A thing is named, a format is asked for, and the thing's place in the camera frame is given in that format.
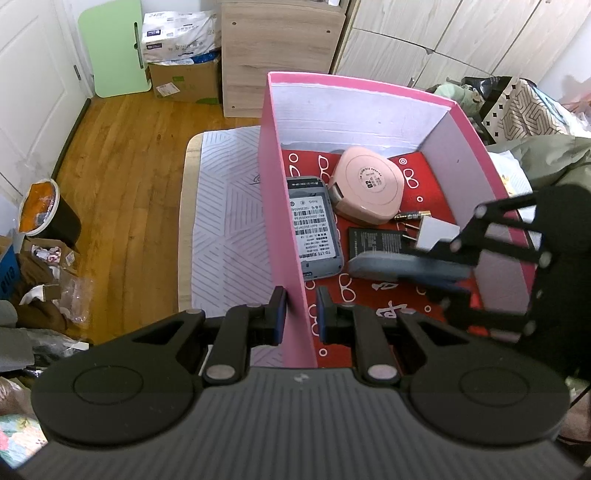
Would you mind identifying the blue box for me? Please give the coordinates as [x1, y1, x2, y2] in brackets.
[0, 239, 22, 302]

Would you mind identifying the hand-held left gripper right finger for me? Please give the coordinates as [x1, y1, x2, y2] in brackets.
[316, 286, 472, 387]

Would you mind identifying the wooden bookshelf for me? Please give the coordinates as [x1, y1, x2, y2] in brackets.
[220, 0, 347, 119]

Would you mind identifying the white quilted mat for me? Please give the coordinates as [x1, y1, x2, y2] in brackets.
[178, 127, 309, 367]

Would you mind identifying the light green board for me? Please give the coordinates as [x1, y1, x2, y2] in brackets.
[77, 0, 151, 99]

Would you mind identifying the light wooden wardrobe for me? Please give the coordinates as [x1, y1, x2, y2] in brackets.
[331, 0, 591, 89]

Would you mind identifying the black trash bin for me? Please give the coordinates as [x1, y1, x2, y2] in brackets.
[17, 178, 83, 248]

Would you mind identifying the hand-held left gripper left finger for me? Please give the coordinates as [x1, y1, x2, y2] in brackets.
[131, 286, 288, 387]

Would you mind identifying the green puffer jacket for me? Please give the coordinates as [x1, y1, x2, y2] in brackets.
[488, 135, 591, 195]

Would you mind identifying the brown paper bag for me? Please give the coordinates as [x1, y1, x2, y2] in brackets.
[0, 248, 95, 334]

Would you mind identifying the white tissue package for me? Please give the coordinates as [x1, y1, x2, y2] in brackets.
[140, 10, 223, 64]

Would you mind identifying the grey white portable device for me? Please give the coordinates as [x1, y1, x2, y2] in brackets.
[348, 250, 472, 283]

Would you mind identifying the red patterned liner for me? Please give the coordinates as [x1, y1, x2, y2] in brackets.
[281, 148, 472, 367]

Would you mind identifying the grey pocket router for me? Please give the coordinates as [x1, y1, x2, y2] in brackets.
[285, 176, 345, 282]

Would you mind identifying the black white patterned bag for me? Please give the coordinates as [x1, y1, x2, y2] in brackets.
[479, 76, 591, 145]

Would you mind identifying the pink cardboard box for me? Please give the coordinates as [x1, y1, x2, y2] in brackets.
[257, 71, 542, 370]

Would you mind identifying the floral cloth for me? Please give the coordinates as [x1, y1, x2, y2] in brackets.
[0, 376, 48, 468]

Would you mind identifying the white charger plug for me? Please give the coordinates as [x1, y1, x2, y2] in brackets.
[405, 217, 461, 253]

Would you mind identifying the pink compact case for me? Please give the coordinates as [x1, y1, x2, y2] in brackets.
[331, 148, 405, 225]

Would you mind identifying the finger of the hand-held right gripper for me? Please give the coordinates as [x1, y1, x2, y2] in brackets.
[397, 271, 544, 344]
[414, 191, 551, 271]

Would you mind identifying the white door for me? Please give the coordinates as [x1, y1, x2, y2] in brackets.
[0, 0, 94, 197]

